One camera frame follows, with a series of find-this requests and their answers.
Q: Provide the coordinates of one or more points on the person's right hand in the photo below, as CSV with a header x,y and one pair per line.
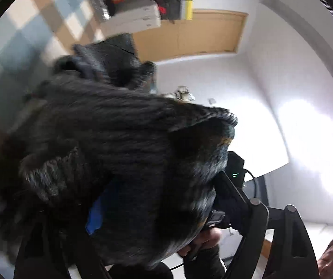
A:
x,y
208,239

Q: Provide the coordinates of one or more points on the grey knitted sweater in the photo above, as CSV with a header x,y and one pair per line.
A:
x,y
111,128

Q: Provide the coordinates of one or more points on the yellow box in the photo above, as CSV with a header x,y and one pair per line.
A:
x,y
186,5

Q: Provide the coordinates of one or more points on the person's right forearm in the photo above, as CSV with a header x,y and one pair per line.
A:
x,y
207,267

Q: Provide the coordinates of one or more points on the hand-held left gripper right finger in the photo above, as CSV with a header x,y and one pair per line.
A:
x,y
233,197

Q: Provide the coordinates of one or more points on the black shoe box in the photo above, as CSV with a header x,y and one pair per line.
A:
x,y
169,5

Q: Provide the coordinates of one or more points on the wooden wardrobe door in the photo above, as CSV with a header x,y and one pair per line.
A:
x,y
207,35

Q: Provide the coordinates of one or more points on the silver suitcase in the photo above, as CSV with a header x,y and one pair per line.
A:
x,y
96,3

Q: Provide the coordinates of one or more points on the checked bed sheet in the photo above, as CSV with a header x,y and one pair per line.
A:
x,y
38,26

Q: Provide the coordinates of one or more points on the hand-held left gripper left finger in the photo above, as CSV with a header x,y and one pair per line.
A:
x,y
95,218

